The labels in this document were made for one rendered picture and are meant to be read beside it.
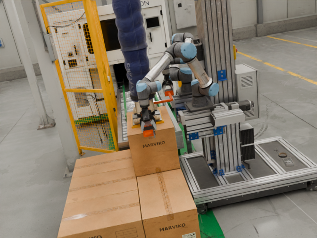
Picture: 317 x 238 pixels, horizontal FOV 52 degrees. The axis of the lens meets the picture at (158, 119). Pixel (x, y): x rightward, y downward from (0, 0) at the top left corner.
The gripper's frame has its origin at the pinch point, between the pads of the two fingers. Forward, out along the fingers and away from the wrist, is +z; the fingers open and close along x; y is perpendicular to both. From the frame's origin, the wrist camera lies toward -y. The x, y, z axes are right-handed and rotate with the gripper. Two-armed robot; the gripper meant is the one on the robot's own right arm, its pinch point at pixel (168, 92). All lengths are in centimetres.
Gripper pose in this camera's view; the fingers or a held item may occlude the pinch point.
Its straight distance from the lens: 324.0
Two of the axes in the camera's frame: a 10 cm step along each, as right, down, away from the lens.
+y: 0.9, 3.4, -9.4
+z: 1.5, 9.3, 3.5
